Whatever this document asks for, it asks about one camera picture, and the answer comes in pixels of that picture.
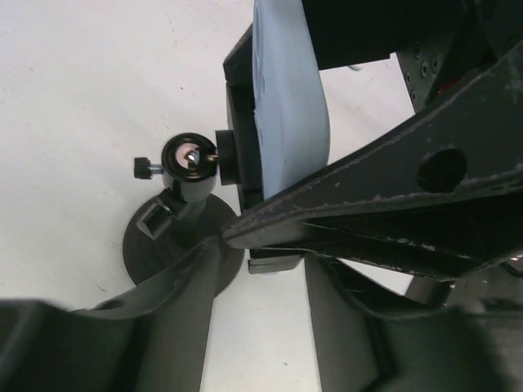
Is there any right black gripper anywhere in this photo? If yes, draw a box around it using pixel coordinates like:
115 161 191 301
302 1 522 112

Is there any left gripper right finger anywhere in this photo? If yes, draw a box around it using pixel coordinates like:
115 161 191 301
305 256 522 391

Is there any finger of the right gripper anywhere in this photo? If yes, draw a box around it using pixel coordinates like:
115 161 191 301
223 46 522 280

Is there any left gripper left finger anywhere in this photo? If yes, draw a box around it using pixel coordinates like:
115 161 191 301
1 237 221 391

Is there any phone with light blue case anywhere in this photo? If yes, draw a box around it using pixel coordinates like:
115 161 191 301
252 1 330 199

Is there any black round base phone stand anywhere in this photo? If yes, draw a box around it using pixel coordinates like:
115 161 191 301
122 20 302 287

